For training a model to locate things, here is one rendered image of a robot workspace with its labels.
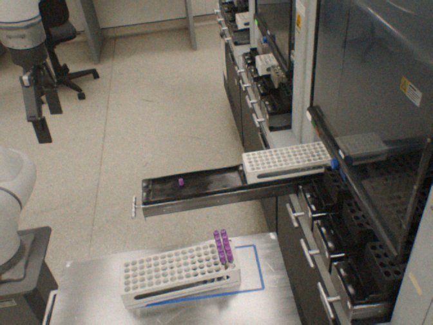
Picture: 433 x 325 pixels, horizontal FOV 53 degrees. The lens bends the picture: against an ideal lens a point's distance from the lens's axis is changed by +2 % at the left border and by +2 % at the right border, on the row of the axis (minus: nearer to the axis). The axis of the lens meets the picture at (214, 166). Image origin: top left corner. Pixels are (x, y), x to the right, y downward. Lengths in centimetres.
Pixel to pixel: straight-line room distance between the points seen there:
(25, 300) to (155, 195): 52
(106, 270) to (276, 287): 46
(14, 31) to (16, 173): 62
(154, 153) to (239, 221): 88
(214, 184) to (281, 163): 23
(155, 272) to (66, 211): 166
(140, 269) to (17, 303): 55
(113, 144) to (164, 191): 174
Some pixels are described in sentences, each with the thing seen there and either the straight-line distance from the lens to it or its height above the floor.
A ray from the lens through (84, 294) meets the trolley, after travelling 120.
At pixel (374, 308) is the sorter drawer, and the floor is 79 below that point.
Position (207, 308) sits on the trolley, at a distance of 109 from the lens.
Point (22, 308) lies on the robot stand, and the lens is 158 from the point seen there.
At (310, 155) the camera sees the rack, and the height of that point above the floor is 86.
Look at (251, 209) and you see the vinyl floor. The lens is 244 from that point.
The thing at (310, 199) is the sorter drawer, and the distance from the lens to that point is 133.
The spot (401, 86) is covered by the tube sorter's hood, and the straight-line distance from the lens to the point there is 87.
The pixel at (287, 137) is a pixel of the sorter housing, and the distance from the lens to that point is 171.
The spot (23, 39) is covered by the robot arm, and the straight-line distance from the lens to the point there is 101.
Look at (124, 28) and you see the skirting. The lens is 488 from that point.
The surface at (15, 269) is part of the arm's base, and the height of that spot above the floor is 72.
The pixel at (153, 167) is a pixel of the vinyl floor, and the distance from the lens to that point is 282.
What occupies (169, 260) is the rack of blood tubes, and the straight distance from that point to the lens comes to 112.
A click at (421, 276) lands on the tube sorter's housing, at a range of 97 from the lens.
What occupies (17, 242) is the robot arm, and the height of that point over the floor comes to 78.
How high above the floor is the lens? 174
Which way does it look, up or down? 39 degrees down
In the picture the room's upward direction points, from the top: 7 degrees counter-clockwise
